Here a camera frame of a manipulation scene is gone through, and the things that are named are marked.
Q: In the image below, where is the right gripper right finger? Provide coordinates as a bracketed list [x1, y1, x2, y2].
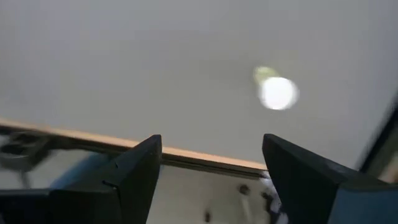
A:
[262, 134, 389, 224]

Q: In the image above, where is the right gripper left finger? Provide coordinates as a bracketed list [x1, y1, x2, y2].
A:
[52, 134, 163, 224]

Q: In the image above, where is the yellow-green pill bottle white cap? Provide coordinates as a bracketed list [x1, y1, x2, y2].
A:
[252, 65, 300, 111]

